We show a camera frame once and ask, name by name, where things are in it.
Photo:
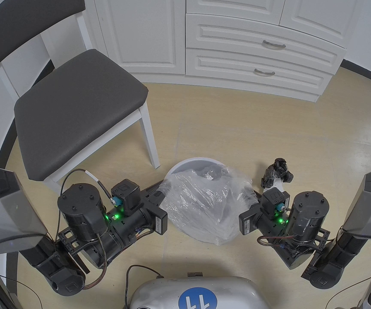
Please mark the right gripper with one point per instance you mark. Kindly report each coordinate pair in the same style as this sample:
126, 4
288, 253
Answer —
248, 222

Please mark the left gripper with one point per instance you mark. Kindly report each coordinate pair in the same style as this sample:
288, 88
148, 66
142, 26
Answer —
140, 220

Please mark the clear plastic bag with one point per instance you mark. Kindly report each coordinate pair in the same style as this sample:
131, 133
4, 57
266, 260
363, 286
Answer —
198, 204

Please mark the black plastic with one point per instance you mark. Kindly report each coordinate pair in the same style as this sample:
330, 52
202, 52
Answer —
278, 169

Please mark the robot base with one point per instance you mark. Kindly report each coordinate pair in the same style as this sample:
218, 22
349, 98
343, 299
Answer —
198, 293

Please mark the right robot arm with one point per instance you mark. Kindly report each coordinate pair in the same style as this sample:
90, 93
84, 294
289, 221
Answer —
311, 211

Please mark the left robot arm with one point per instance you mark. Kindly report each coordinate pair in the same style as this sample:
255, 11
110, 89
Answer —
8, 204

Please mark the white trash bin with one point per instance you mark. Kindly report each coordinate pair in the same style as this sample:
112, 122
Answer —
188, 163

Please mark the white printed wrapper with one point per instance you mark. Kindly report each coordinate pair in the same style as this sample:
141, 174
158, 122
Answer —
278, 183

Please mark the white chair grey seat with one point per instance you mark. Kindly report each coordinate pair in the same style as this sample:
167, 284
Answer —
76, 108

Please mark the white wardrobe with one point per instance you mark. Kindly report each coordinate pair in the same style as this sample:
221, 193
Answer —
237, 27

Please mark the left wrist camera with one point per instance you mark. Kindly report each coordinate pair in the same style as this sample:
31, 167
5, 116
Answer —
127, 195

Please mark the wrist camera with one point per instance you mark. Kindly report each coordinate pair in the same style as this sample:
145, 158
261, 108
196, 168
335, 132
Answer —
127, 195
274, 200

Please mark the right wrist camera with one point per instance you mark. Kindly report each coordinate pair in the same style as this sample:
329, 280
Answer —
274, 200

